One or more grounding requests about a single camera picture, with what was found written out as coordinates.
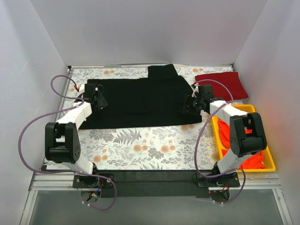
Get black t-shirt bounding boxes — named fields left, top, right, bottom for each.
left=80, top=64, right=202, bottom=129

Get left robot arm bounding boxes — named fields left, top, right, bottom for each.
left=45, top=83, right=108, bottom=188

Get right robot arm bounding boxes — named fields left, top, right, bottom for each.
left=183, top=93, right=267, bottom=186

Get floral table mat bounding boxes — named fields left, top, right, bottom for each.
left=46, top=66, right=244, bottom=171

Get folded red t-shirt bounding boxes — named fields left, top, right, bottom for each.
left=195, top=71, right=248, bottom=101

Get orange t-shirt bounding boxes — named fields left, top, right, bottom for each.
left=217, top=119, right=266, bottom=170

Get yellow plastic bin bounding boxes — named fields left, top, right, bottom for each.
left=211, top=116, right=276, bottom=173

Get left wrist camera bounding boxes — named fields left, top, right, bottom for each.
left=78, top=83, right=99, bottom=98

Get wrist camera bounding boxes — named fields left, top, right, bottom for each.
left=192, top=84, right=214, bottom=100
left=78, top=83, right=99, bottom=98

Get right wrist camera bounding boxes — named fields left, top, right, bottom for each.
left=192, top=84, right=214, bottom=100

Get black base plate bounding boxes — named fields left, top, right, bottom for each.
left=73, top=170, right=240, bottom=199

